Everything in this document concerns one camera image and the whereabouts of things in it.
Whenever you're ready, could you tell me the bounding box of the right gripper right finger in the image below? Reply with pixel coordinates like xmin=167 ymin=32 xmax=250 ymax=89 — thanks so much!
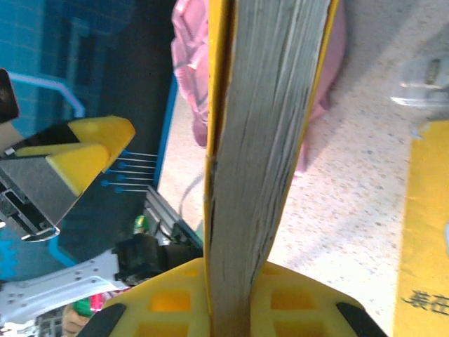
xmin=250 ymin=261 xmax=387 ymax=337

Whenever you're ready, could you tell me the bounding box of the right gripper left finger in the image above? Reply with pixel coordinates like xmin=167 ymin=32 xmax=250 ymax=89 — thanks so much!
xmin=76 ymin=258 xmax=213 ymax=337

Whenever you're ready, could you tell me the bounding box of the pink student backpack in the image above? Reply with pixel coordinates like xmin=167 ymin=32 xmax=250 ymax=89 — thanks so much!
xmin=170 ymin=0 xmax=349 ymax=176

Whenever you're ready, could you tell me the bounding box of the yellow cartoon boy book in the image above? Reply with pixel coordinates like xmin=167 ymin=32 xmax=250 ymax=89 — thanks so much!
xmin=202 ymin=0 xmax=342 ymax=337
xmin=392 ymin=121 xmax=449 ymax=337

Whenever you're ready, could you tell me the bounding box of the clear plastic pencil case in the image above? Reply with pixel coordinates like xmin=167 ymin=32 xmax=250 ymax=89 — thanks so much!
xmin=389 ymin=55 xmax=449 ymax=107

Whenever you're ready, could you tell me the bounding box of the aluminium table side rail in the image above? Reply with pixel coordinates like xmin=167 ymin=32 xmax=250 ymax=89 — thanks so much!
xmin=145 ymin=185 xmax=203 ymax=253

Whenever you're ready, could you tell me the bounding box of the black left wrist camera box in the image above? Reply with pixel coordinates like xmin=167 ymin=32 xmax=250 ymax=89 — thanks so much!
xmin=0 ymin=68 xmax=20 ymax=124

